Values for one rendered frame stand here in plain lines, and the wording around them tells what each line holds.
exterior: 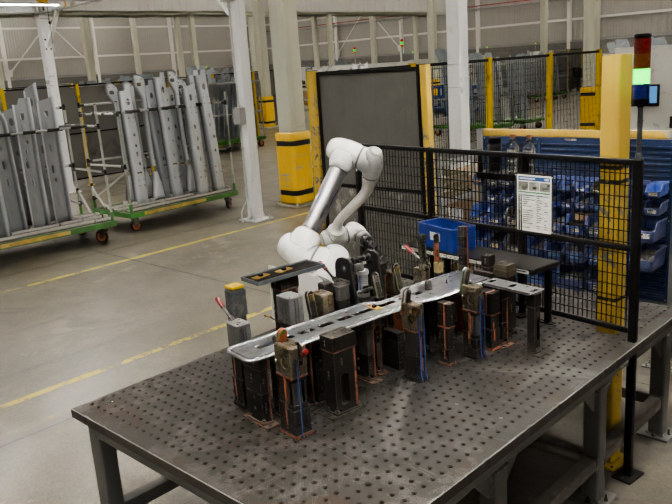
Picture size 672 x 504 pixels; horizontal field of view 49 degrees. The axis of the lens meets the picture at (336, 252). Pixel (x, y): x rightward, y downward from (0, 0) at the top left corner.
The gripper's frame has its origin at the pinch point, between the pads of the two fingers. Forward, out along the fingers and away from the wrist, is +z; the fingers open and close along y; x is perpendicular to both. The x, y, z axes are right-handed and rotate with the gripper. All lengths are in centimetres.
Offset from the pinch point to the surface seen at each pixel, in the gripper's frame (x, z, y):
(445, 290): -3, 84, -23
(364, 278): 21, 64, -45
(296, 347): 59, 124, -88
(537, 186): -74, 63, -14
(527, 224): -61, 62, 1
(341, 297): 34, 73, -52
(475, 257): -31, 54, 2
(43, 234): 246, -554, 54
